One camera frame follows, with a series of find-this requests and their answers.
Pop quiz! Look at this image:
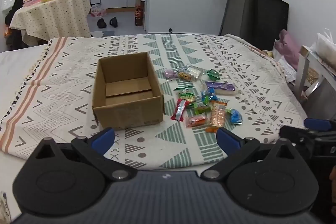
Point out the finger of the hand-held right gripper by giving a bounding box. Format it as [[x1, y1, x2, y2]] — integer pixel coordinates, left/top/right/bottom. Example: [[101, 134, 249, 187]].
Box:
[[304, 118, 332, 131], [280, 125, 314, 146]]

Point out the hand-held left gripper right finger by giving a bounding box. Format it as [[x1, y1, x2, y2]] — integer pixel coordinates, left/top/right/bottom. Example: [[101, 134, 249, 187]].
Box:
[[201, 127, 305, 182]]

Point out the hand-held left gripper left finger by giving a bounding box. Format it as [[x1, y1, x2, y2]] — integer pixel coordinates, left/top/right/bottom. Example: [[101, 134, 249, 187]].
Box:
[[34, 127, 138, 182]]

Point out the cardboard box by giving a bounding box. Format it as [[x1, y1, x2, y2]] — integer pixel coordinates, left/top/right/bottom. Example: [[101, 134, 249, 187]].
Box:
[[92, 52, 164, 131]]

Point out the long purple snack packet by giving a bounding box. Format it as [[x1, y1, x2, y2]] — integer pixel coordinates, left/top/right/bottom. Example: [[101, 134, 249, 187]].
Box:
[[205, 81, 239, 96]]

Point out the small blue snack packet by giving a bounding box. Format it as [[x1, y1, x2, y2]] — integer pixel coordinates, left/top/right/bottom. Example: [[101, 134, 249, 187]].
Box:
[[226, 109, 243, 125]]

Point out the orange clear snack packet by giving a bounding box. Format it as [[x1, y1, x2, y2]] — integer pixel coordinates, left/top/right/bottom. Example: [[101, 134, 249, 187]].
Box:
[[205, 101, 227, 133]]

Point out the pink snack packet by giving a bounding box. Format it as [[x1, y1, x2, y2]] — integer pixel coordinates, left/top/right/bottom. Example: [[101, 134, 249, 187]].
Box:
[[184, 114, 208, 128]]

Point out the green flat snack packet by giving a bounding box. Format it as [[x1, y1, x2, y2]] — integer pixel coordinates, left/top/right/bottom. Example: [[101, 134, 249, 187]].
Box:
[[186, 102, 212, 113]]

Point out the patterned blanket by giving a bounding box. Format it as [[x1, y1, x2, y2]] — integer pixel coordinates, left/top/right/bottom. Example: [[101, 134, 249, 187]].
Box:
[[0, 34, 308, 170]]

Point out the red stick snack packet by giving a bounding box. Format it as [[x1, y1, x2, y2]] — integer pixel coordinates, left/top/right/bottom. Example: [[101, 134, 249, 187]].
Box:
[[171, 98, 190, 122]]

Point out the white metal rack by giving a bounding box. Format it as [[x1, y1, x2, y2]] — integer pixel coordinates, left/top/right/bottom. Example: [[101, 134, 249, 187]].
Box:
[[295, 46, 336, 109]]

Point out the green yellow snack packet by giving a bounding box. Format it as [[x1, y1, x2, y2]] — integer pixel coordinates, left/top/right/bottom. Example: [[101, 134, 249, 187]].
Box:
[[179, 91, 196, 102]]

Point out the green triangular snack packet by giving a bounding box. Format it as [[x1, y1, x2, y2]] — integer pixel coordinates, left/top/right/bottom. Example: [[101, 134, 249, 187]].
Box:
[[205, 69, 221, 81]]

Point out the clear sandwich bread packet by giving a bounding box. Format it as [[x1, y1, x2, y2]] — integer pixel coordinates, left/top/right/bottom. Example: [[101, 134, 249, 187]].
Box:
[[188, 66, 203, 81]]

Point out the orange cracker snack packet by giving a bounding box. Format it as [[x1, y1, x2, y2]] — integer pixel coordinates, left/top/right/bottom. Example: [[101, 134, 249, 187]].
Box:
[[178, 69, 193, 82]]

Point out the white plastic bag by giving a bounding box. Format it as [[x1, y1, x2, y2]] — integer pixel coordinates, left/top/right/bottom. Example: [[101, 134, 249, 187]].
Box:
[[314, 28, 336, 62]]

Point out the pink pillow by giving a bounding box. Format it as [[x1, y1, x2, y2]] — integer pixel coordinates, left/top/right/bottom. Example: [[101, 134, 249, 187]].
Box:
[[278, 29, 301, 69]]

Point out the small purple snack packet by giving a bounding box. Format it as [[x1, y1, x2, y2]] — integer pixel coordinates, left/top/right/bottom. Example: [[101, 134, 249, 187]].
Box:
[[164, 69, 179, 81]]

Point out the black flat panel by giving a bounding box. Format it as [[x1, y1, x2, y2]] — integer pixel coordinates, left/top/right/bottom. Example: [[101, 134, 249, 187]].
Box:
[[253, 0, 289, 50]]

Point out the pack of water bottles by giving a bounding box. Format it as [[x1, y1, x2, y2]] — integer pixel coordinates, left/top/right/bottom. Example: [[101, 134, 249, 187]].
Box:
[[91, 4, 107, 17]]

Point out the dark jug red label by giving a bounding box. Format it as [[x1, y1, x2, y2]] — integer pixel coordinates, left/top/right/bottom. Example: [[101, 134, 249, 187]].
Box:
[[135, 0, 143, 27]]

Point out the round table dotted tablecloth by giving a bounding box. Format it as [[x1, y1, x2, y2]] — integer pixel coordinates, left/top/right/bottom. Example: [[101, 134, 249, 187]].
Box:
[[10, 0, 92, 46]]

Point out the black clothes pile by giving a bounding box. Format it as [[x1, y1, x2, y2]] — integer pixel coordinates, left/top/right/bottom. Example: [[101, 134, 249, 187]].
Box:
[[5, 0, 40, 28]]

